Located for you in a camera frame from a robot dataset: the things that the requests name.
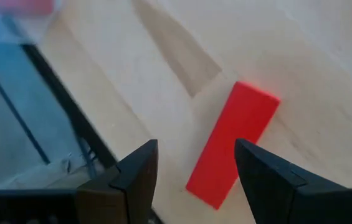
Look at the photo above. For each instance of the black aluminium table frame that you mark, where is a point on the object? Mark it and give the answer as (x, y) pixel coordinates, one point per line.
(69, 109)

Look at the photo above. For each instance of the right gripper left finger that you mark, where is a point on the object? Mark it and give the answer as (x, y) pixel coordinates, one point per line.
(135, 174)

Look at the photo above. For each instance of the wide red block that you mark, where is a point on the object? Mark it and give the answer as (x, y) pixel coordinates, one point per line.
(23, 6)

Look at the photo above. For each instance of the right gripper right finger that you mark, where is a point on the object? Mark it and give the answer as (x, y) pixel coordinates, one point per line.
(272, 186)

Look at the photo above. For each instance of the long red rectangular block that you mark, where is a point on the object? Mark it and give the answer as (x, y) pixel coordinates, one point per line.
(238, 130)

